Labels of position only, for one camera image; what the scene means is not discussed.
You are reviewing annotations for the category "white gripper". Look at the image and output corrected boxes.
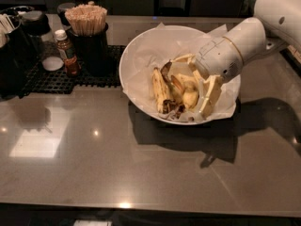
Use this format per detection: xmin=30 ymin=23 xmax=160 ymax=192
xmin=171 ymin=37 xmax=243 ymax=119

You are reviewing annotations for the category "yellow banana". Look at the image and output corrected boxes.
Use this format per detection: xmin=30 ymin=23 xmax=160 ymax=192
xmin=171 ymin=73 xmax=199 ymax=109
xmin=151 ymin=67 xmax=175 ymax=114

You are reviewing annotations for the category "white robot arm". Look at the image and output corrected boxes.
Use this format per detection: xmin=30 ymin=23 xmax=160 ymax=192
xmin=182 ymin=0 xmax=301 ymax=119

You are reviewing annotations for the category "white bowl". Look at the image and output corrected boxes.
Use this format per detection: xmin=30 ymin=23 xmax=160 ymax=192
xmin=119 ymin=24 xmax=242 ymax=126

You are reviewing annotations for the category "white paper liner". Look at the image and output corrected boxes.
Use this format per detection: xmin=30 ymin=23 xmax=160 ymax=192
xmin=122 ymin=23 xmax=241 ymax=122

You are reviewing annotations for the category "black stir stick cup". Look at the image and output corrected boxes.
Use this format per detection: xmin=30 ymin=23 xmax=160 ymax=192
xmin=68 ymin=24 xmax=112 ymax=76

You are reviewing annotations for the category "wooden stir sticks bundle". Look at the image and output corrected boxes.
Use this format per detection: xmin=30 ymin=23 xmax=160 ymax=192
xmin=65 ymin=4 xmax=107 ymax=36

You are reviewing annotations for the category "small brown sauce bottle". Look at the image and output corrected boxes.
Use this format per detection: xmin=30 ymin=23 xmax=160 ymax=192
xmin=55 ymin=29 xmax=81 ymax=77

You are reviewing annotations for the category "dark lidded jar behind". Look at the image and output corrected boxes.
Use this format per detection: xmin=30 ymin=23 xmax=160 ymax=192
xmin=57 ymin=2 xmax=75 ymax=26

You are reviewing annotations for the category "black perforated mat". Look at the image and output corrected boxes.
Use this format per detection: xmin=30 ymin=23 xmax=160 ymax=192
xmin=18 ymin=45 xmax=125 ymax=98

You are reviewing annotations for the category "glass sugar dispenser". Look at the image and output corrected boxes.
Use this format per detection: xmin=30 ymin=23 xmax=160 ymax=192
xmin=22 ymin=10 xmax=64 ymax=72

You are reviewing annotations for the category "black container at left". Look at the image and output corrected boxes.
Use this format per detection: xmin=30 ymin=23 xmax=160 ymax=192
xmin=0 ymin=6 xmax=36 ymax=100

